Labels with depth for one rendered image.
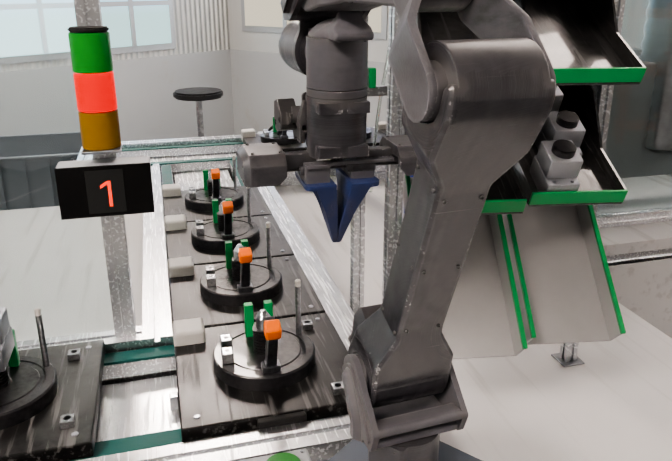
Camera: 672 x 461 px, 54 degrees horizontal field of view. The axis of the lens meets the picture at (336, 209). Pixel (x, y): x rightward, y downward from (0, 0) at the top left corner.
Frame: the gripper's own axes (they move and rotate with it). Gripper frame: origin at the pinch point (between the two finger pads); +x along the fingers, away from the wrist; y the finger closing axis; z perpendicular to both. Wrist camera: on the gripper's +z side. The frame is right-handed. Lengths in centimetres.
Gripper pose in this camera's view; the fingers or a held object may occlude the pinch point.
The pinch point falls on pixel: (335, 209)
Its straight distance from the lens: 65.6
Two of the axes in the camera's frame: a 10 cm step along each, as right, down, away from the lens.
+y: -9.7, 0.8, -2.5
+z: -2.6, -3.3, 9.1
